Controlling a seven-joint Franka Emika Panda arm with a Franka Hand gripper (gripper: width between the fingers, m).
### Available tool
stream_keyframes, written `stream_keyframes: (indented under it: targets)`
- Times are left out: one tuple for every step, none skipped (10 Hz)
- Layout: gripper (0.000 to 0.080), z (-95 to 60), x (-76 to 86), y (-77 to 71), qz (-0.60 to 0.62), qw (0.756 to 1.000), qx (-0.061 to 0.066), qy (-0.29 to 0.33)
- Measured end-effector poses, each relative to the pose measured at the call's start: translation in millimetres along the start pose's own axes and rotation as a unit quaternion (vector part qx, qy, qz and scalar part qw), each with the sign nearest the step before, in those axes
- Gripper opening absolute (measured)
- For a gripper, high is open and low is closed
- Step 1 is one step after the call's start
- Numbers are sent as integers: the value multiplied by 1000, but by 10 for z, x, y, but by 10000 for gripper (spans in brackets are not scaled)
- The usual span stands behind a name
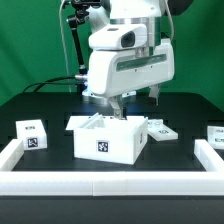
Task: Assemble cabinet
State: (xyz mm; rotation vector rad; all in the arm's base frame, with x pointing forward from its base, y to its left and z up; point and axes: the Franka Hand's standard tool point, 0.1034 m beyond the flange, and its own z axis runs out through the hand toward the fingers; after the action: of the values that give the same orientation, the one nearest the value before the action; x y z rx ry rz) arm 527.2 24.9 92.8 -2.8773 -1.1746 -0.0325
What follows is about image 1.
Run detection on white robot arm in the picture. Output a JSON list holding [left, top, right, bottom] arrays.
[[88, 0, 174, 119]]

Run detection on black cable bundle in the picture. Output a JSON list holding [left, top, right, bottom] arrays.
[[22, 75, 84, 94]]

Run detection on white cabinet top block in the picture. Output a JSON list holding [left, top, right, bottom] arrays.
[[16, 119, 47, 150]]

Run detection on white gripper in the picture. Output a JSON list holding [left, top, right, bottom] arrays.
[[88, 43, 174, 120]]

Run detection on white cabinet door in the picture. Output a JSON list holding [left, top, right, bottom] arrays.
[[148, 119, 178, 141], [207, 126, 224, 150]]

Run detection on white u-shaped obstacle frame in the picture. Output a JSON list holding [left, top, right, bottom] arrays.
[[0, 139, 224, 196]]

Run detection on white cabinet body box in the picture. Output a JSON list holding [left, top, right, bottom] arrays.
[[74, 113, 148, 165]]

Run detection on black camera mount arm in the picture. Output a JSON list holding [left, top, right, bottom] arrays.
[[63, 0, 101, 94]]

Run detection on white thin cable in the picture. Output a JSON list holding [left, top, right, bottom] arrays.
[[58, 0, 73, 94]]

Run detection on white marker base plate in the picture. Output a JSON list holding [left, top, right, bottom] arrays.
[[66, 116, 98, 131]]

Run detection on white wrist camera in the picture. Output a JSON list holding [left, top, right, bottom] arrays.
[[89, 24, 147, 50]]

